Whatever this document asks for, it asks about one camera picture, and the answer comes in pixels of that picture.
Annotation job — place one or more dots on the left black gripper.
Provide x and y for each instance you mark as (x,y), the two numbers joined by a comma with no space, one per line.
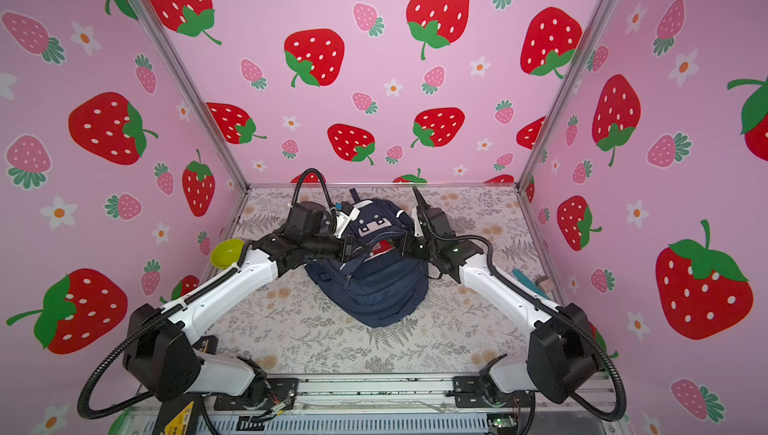
(346,248)

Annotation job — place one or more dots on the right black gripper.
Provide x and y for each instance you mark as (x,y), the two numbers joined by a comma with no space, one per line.
(408,239)

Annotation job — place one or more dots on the navy blue student backpack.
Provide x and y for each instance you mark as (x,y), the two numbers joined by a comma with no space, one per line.
(376,291)

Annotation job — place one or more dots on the red small card pack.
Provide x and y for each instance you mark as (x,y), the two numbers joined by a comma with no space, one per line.
(382,247)

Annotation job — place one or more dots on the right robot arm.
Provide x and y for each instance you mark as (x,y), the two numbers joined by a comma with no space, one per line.
(562,352)

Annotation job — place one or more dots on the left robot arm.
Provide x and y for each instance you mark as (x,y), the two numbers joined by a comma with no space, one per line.
(158,350)

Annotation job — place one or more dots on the green lid clear jar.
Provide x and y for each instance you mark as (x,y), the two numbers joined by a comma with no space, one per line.
(227,254)

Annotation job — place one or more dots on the teal pen case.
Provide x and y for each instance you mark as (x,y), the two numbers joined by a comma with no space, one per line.
(528,283)

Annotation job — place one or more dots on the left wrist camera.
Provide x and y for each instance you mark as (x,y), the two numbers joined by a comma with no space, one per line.
(345,214)

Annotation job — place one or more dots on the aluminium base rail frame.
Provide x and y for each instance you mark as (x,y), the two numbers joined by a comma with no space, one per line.
(384,404)

